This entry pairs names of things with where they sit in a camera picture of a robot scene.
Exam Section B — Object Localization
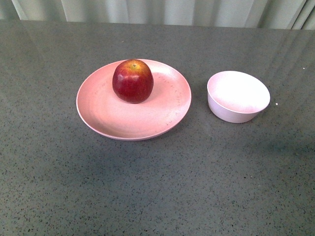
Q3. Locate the red apple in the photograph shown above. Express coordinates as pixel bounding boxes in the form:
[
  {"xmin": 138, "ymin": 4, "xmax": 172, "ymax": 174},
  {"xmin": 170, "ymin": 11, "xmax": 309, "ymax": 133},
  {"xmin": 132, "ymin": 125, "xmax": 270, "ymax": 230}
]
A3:
[{"xmin": 112, "ymin": 59, "xmax": 154, "ymax": 104}]

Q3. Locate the pink plate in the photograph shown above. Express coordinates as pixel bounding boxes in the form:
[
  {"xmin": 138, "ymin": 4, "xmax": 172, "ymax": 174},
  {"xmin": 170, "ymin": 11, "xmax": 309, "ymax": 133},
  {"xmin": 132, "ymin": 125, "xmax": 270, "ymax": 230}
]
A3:
[{"xmin": 76, "ymin": 59, "xmax": 191, "ymax": 141}]

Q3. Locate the pale pink bowl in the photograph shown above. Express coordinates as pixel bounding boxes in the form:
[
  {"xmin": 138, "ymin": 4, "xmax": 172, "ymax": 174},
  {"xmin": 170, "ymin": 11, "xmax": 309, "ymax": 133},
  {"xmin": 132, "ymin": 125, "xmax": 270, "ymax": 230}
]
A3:
[{"xmin": 207, "ymin": 71, "xmax": 270, "ymax": 123}]

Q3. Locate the white curtain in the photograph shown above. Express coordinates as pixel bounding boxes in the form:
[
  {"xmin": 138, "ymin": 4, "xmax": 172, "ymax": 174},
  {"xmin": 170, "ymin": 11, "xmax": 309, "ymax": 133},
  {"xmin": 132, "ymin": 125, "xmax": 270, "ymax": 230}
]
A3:
[{"xmin": 0, "ymin": 0, "xmax": 315, "ymax": 30}]

